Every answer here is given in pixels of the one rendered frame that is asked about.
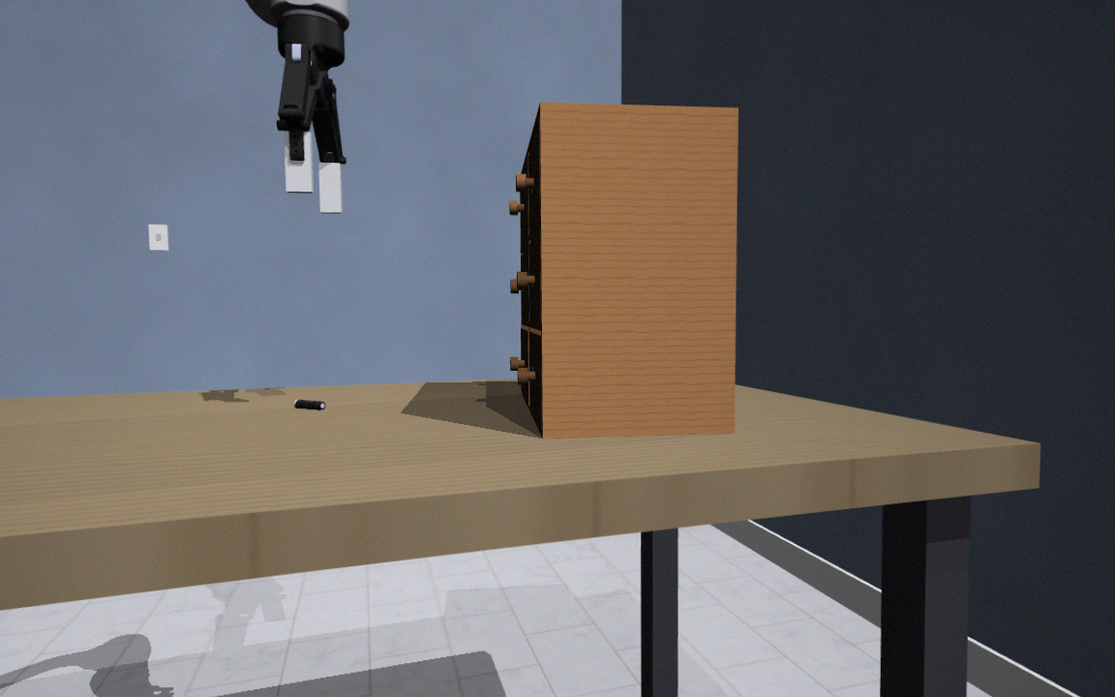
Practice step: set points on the brown wooden drawer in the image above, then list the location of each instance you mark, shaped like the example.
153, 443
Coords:
523, 208
533, 180
534, 375
515, 363
533, 280
513, 287

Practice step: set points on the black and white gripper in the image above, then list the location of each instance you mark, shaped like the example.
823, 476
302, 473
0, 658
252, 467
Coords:
305, 90

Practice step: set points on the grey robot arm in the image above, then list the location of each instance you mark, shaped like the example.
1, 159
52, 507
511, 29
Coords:
271, 11

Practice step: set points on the brown wooden chest of drawers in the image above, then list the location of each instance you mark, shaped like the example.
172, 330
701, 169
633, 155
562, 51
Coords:
638, 219

